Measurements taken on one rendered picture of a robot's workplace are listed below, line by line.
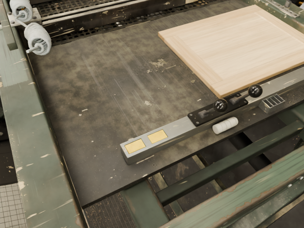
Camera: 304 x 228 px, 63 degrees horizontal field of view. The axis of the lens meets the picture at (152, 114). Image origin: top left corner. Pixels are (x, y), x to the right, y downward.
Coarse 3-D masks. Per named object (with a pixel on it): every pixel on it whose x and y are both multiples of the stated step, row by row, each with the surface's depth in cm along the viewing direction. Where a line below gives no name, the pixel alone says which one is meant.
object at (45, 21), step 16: (128, 0) 117; (144, 0) 117; (160, 0) 120; (176, 0) 125; (48, 16) 106; (64, 16) 108; (80, 16) 107; (96, 16) 110; (112, 16) 114; (128, 16) 118; (48, 32) 105; (64, 32) 108
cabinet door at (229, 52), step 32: (160, 32) 109; (192, 32) 110; (224, 32) 110; (256, 32) 111; (288, 32) 111; (192, 64) 95; (224, 64) 96; (256, 64) 96; (288, 64) 96; (224, 96) 87
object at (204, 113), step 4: (216, 100) 65; (220, 100) 64; (224, 100) 64; (216, 104) 64; (220, 104) 63; (224, 104) 63; (212, 108) 68; (216, 108) 64; (220, 108) 63; (224, 108) 63; (200, 112) 74; (204, 112) 73; (208, 112) 71; (220, 112) 64; (200, 116) 74; (204, 116) 74
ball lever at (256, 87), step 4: (256, 84) 68; (248, 88) 69; (252, 88) 68; (256, 88) 67; (260, 88) 67; (248, 92) 69; (252, 92) 68; (256, 92) 67; (260, 92) 67; (240, 96) 75; (244, 96) 73; (252, 96) 68; (256, 96) 68; (232, 100) 78; (236, 100) 77
